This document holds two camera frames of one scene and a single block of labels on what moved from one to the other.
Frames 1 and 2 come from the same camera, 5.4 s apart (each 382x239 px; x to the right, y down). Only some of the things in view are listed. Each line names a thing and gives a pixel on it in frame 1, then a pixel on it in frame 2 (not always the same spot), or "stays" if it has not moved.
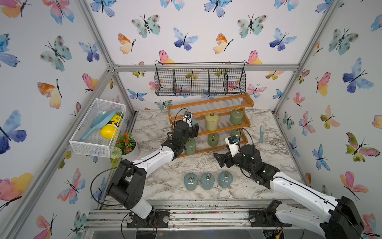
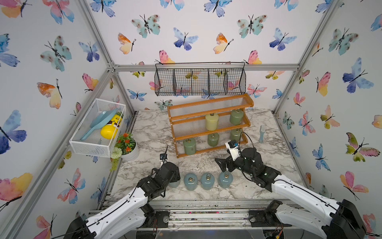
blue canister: [207, 180] stays
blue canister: [194, 122] to [174, 184]
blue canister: [190, 181] stays
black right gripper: [228, 156] stays
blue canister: [225, 179] stays
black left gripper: [192, 133] to [176, 176]
